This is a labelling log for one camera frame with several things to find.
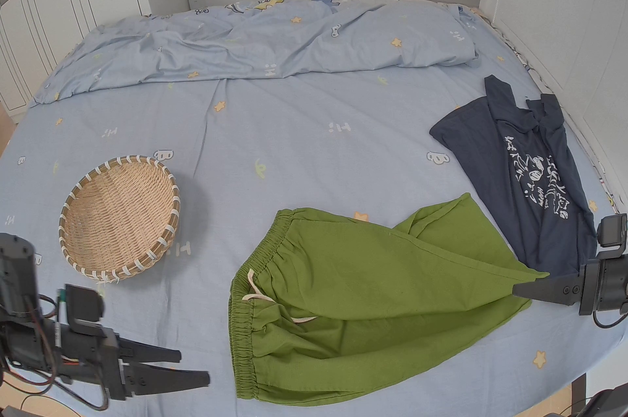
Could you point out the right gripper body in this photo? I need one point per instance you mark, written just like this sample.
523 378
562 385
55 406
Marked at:
608 287

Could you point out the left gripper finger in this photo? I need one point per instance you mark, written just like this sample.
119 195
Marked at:
147 352
167 380

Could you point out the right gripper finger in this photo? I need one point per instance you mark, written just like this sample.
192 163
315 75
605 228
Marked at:
559 291

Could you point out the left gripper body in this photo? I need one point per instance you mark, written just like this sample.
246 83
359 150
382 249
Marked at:
113 366

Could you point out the green shorts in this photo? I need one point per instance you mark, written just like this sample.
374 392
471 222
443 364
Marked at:
368 287

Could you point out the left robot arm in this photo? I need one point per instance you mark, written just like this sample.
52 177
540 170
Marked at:
14 258

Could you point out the round woven basket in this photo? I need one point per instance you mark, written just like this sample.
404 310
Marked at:
117 218

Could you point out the bed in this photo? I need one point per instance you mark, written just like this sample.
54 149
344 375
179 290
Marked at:
343 135

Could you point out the dark blue printed T-shirt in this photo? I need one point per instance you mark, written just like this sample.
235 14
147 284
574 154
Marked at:
490 150

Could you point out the pale blue quilt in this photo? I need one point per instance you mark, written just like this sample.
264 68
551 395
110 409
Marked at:
245 47

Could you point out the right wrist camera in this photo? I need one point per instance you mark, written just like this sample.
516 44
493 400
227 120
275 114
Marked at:
613 233

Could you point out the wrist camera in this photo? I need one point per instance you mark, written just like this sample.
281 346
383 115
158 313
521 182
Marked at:
613 233
83 302

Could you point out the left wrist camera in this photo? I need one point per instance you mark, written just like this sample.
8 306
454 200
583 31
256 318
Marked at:
83 302

